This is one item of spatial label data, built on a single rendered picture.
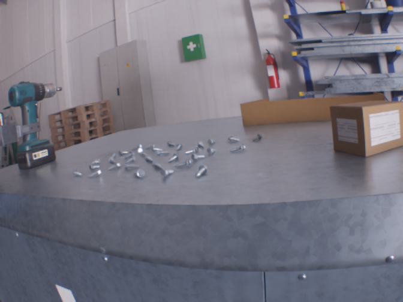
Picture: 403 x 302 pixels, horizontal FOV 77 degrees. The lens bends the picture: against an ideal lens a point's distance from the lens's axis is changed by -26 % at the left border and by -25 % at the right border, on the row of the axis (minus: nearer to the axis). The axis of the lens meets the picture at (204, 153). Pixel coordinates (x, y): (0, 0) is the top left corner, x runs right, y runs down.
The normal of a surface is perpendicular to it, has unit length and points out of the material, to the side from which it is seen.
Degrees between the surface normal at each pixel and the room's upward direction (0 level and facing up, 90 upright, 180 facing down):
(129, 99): 90
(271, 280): 90
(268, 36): 90
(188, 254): 68
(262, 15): 90
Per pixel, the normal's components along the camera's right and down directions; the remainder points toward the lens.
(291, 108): -0.43, 0.22
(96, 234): -0.41, -0.18
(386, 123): 0.26, 0.12
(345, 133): -0.95, 0.18
